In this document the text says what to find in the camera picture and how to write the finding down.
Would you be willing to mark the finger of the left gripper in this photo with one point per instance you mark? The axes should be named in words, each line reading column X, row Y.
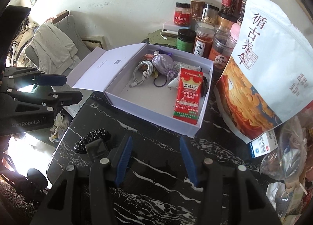
column 63, row 98
column 51, row 80

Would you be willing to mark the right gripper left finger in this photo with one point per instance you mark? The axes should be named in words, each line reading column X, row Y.
column 122, row 158

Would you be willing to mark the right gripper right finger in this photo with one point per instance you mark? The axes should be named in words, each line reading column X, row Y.
column 188, row 160

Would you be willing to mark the red snack packet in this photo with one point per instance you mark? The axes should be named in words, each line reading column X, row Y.
column 188, row 96

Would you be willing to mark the purple satin pouch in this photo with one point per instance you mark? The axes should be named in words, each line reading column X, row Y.
column 165, row 66

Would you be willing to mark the white crumpled cloth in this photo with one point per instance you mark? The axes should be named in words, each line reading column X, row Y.
column 55, row 50

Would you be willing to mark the grey leaf pattern pillow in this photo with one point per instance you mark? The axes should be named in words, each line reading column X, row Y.
column 67, row 26

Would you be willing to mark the blue white medicine box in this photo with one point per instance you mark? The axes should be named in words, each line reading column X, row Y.
column 263, row 145

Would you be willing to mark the white open gift box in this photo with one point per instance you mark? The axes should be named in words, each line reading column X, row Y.
column 111, row 72

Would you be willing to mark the clear plastic bag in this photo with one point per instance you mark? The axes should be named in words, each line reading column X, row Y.
column 287, row 161

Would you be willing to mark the large white orange bag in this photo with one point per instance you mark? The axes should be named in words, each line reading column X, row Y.
column 268, row 78

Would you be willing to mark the green lid jar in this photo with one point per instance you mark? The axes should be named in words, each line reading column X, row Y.
column 186, row 40

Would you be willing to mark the red powder jar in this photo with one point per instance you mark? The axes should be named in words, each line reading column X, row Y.
column 203, row 40

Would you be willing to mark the red label jar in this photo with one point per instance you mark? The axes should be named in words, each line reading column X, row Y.
column 182, row 14

